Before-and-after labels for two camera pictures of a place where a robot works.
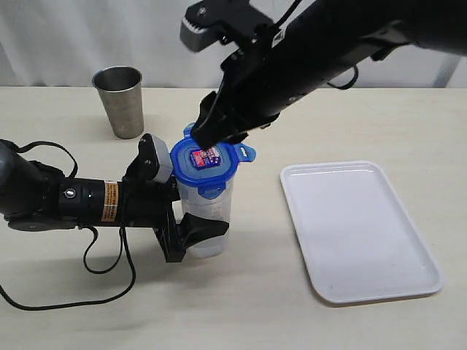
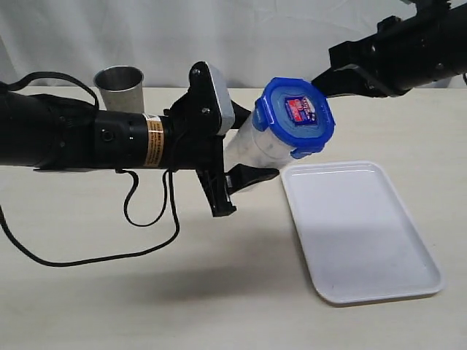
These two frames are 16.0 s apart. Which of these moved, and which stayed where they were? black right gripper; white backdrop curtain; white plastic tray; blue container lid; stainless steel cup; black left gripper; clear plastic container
Moved: blue container lid; black right gripper; clear plastic container; black left gripper
Stayed: stainless steel cup; white plastic tray; white backdrop curtain
